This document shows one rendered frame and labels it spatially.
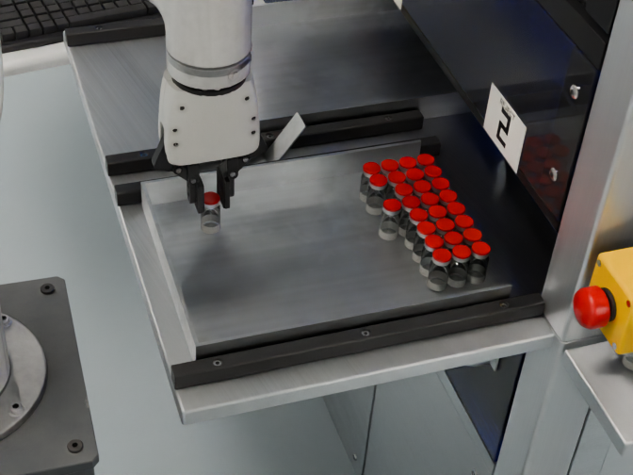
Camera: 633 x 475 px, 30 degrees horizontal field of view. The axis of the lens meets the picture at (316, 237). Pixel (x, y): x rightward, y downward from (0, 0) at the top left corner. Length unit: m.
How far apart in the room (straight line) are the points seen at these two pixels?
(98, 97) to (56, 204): 1.22
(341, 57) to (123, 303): 1.04
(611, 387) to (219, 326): 0.40
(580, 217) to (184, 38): 0.42
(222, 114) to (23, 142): 1.76
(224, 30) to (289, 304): 0.30
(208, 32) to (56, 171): 1.74
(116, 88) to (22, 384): 0.50
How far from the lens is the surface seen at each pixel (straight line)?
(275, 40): 1.65
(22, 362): 1.22
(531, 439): 1.38
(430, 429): 1.68
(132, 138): 1.47
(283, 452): 2.24
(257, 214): 1.35
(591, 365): 1.25
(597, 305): 1.12
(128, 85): 1.56
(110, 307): 2.49
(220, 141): 1.23
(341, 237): 1.33
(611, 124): 1.10
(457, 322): 1.23
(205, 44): 1.14
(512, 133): 1.27
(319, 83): 1.57
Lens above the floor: 1.76
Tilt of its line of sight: 42 degrees down
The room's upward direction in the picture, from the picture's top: 5 degrees clockwise
